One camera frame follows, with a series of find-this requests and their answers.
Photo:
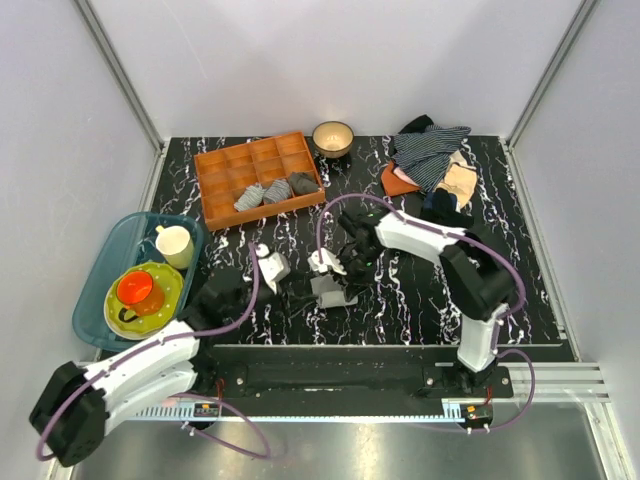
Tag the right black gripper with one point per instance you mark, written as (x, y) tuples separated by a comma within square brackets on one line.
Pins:
[(355, 279)]

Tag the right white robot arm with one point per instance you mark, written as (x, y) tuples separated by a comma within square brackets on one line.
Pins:
[(483, 285)]

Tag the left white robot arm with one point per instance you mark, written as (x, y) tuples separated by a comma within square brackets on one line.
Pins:
[(81, 405)]

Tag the dark grey rolled underwear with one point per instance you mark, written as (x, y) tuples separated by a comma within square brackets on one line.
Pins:
[(303, 183)]

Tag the black underwear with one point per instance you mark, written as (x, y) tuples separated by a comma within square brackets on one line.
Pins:
[(439, 207)]

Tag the striped rolled underwear left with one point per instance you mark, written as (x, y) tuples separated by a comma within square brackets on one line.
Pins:
[(252, 197)]

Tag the striped rolled underwear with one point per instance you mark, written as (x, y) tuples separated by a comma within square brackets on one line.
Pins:
[(277, 192), (252, 197)]

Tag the striped rolled underwear middle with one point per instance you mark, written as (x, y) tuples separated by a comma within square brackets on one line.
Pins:
[(277, 192)]

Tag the beige underwear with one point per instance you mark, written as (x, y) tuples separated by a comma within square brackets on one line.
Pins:
[(459, 180)]

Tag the yellow-green dotted plate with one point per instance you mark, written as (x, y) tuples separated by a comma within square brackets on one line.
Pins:
[(171, 283)]

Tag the cream mug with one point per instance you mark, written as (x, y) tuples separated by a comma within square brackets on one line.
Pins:
[(175, 244)]

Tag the orange cloth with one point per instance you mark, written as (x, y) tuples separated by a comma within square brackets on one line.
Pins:
[(394, 185)]

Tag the orange cup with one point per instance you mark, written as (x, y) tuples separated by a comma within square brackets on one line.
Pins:
[(139, 295)]

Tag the blue plastic tub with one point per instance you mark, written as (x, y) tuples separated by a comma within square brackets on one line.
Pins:
[(130, 243)]

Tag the orange compartment tray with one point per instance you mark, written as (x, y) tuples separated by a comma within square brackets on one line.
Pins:
[(224, 174)]

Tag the beige bowl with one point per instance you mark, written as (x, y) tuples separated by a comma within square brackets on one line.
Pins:
[(333, 139)]

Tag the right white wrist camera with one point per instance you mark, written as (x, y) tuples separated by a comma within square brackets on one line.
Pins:
[(323, 261)]

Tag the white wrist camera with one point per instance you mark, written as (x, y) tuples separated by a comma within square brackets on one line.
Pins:
[(273, 265), (323, 261)]

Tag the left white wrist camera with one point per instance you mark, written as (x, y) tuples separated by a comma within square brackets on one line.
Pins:
[(273, 265)]

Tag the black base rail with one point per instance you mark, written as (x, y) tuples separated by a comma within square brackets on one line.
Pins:
[(339, 381)]

